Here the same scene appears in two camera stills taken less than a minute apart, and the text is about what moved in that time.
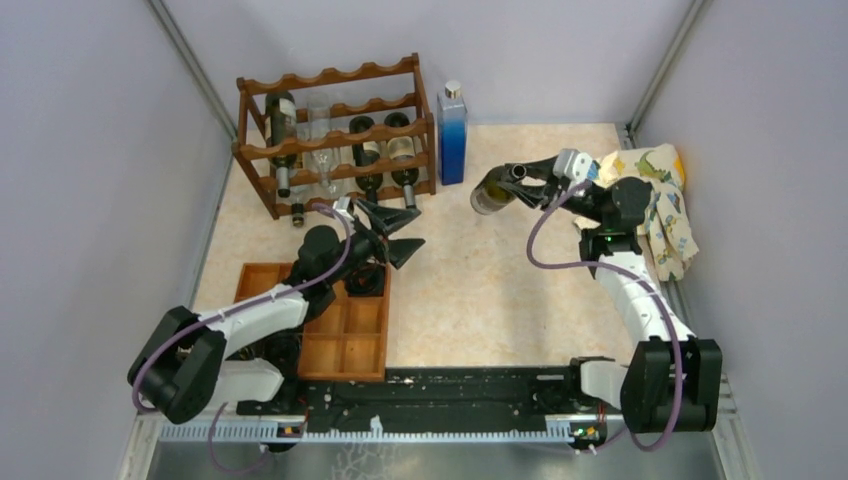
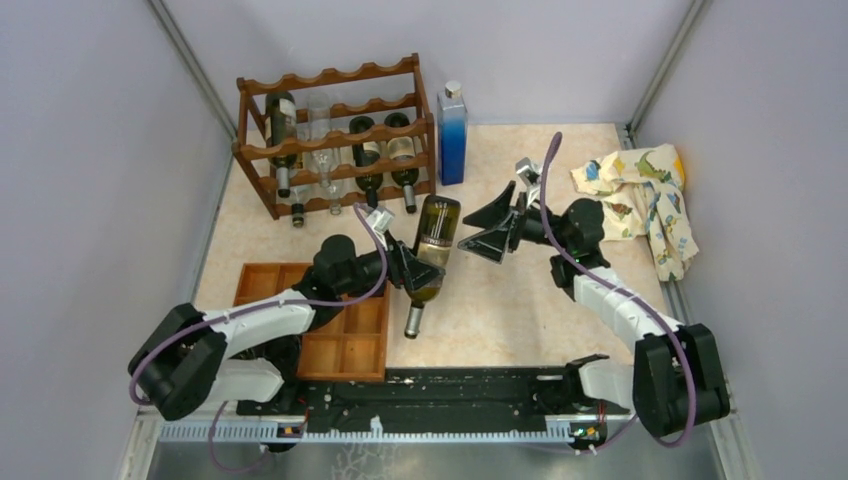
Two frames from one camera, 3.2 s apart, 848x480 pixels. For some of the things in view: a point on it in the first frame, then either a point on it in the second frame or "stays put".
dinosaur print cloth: x=666 y=224 stays put
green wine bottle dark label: x=403 y=146 stays put
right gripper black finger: x=534 y=195 to x=492 y=243
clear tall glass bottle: x=318 y=124 stays put
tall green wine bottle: x=488 y=194 to x=437 y=227
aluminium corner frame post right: x=628 y=131 stays put
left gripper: x=399 y=250 to x=406 y=268
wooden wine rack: x=361 y=133 stays put
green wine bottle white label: x=364 y=153 stays put
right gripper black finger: x=535 y=172 to x=481 y=216
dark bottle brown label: x=281 y=121 stays put
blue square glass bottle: x=452 y=127 stays put
